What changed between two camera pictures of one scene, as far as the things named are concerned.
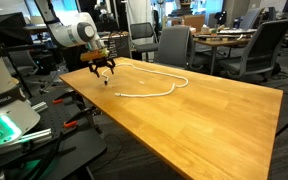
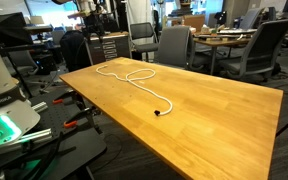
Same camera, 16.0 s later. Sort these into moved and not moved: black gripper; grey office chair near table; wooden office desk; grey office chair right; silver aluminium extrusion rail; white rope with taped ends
Moved: white rope with taped ends; black gripper
Not moved: silver aluminium extrusion rail; grey office chair right; wooden office desk; grey office chair near table
